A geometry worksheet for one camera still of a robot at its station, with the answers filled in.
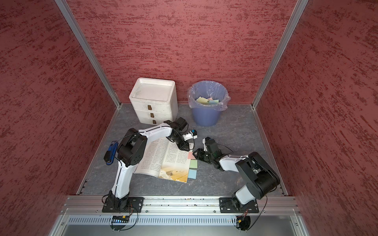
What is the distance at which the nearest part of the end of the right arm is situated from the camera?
2.28 feet

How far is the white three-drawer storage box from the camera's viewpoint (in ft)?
3.02

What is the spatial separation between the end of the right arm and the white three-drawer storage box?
357 mm
